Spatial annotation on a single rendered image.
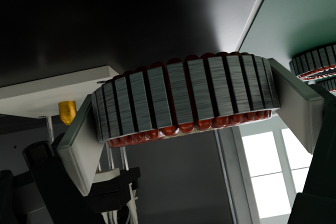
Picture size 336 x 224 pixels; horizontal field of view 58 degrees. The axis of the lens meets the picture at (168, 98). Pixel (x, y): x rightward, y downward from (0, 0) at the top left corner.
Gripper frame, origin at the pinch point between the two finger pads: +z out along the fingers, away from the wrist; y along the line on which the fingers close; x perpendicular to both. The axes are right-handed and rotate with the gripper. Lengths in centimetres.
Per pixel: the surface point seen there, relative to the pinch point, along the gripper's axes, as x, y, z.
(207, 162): -26.2, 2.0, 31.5
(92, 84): -0.5, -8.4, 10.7
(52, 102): -2.7, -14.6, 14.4
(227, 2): 5.3, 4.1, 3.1
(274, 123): -330, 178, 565
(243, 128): -328, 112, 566
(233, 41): 0.8, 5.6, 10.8
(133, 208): -23.1, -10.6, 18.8
